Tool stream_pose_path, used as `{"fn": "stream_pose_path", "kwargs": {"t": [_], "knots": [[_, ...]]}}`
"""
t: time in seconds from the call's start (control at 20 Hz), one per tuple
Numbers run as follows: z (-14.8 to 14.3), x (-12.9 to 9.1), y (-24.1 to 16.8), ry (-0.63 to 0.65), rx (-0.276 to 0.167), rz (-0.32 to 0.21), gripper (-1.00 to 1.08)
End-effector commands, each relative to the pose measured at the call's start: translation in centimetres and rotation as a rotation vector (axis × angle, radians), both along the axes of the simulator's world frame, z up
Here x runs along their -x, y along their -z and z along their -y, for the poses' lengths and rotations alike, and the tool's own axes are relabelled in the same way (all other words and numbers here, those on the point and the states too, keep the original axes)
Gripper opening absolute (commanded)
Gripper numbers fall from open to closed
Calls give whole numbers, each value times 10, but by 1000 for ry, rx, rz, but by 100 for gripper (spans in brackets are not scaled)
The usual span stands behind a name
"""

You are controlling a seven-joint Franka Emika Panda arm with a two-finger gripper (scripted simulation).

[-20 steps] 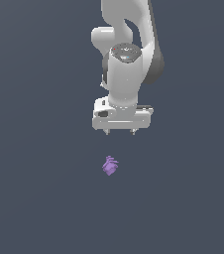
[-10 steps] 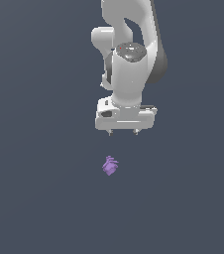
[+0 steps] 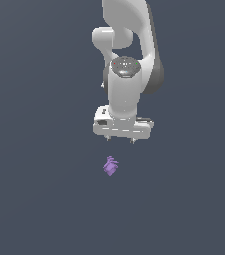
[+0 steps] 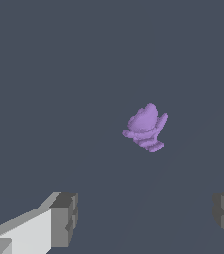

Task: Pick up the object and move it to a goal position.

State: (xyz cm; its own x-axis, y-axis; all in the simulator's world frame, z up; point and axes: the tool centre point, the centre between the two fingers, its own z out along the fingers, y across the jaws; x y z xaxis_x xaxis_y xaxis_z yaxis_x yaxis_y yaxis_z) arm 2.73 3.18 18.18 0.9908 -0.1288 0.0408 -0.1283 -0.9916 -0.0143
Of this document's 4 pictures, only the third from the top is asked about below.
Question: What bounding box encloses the small purple object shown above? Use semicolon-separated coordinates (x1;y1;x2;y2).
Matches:
102;155;120;177

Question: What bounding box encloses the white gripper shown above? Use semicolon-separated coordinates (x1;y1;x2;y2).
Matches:
92;104;155;145

